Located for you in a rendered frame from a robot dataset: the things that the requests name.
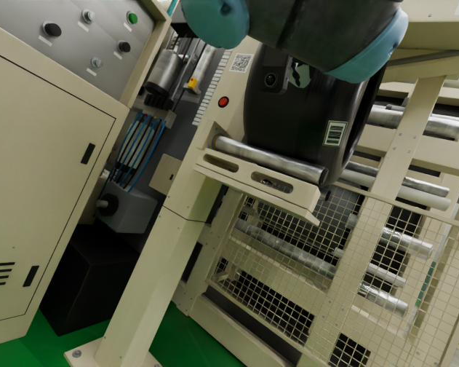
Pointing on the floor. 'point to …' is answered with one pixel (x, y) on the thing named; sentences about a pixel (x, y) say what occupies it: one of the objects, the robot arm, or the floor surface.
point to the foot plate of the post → (79, 354)
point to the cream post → (173, 232)
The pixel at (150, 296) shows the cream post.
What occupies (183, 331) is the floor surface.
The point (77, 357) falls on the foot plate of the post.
